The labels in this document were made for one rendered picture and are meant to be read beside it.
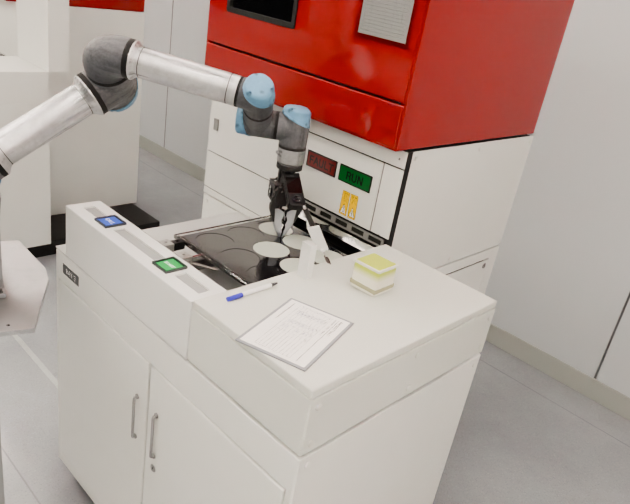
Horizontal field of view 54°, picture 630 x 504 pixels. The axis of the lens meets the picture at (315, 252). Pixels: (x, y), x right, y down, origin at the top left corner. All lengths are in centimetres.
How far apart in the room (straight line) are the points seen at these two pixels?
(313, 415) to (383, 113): 80
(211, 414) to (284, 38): 104
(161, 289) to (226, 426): 32
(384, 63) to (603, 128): 155
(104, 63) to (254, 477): 100
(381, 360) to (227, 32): 119
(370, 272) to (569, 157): 179
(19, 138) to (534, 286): 236
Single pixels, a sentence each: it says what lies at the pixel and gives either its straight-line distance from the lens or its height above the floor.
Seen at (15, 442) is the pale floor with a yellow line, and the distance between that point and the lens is 242.
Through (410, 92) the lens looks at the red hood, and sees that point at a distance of 155.
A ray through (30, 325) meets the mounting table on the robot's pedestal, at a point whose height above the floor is 82.
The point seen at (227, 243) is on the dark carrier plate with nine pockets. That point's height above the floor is 90.
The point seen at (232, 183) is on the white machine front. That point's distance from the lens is 213.
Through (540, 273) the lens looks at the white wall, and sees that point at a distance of 316.
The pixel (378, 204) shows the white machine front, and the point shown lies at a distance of 168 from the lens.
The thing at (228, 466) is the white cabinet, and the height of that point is 66.
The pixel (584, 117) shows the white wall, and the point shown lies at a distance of 299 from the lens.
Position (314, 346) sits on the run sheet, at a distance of 117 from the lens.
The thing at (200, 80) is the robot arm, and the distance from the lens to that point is 156.
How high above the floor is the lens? 160
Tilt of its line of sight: 24 degrees down
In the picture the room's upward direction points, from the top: 10 degrees clockwise
